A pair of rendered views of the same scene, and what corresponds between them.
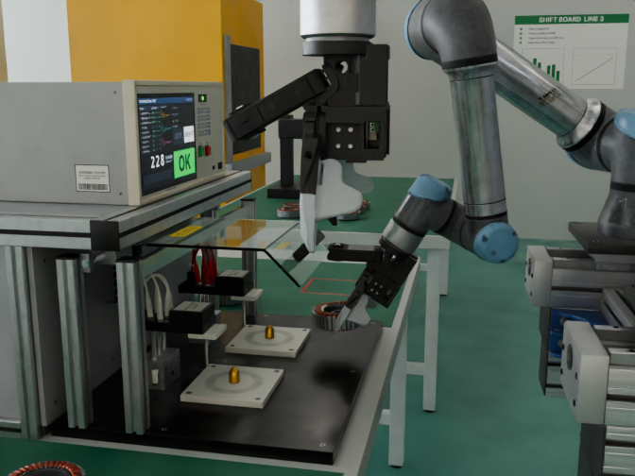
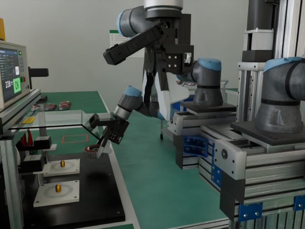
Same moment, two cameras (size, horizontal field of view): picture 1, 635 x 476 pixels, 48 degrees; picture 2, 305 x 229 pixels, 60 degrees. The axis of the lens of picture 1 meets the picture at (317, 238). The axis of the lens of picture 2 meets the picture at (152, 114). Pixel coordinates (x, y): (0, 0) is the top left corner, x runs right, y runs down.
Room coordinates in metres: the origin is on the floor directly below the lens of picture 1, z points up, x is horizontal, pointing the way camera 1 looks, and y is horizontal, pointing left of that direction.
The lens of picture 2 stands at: (0.27, 0.24, 1.26)
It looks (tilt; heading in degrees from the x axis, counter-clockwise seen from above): 12 degrees down; 334
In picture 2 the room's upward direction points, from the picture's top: straight up
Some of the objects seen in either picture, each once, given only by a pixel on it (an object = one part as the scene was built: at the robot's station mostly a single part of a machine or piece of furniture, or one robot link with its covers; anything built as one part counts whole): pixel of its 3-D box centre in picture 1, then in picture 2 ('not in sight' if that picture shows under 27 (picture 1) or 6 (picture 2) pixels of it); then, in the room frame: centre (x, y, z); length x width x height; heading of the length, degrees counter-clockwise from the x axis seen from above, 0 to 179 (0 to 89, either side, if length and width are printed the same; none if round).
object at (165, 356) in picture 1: (160, 367); (15, 191); (1.26, 0.29, 0.80); 0.07 x 0.05 x 0.06; 168
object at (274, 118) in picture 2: not in sight; (278, 113); (0.86, -0.52, 1.09); 0.15 x 0.15 x 0.10
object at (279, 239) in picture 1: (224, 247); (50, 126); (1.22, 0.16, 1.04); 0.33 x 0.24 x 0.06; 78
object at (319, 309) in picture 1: (338, 315); (95, 151); (1.44, -0.04, 0.84); 0.11 x 0.11 x 0.04
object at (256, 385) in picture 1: (234, 384); (58, 192); (1.23, 0.15, 0.78); 0.15 x 0.15 x 0.01; 78
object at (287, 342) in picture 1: (269, 340); (62, 166); (1.47, 0.10, 0.78); 0.15 x 0.15 x 0.01; 78
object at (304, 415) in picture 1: (246, 367); (57, 182); (1.36, 0.14, 0.76); 0.64 x 0.47 x 0.02; 168
